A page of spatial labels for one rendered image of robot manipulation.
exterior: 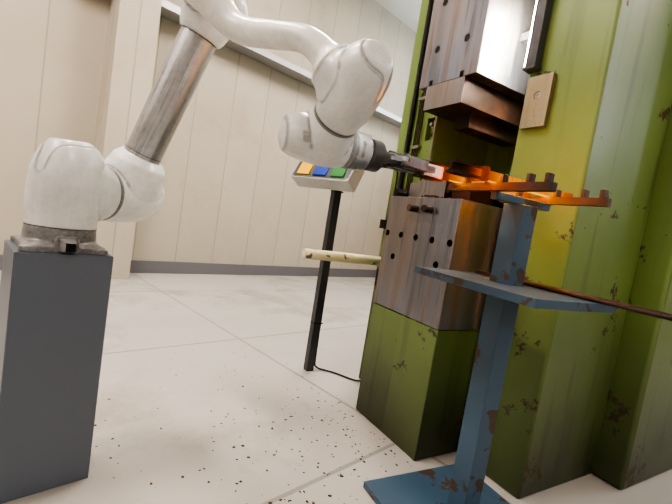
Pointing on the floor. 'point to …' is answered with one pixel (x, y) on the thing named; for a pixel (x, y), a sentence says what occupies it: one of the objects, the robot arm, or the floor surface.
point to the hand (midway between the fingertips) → (429, 170)
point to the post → (322, 281)
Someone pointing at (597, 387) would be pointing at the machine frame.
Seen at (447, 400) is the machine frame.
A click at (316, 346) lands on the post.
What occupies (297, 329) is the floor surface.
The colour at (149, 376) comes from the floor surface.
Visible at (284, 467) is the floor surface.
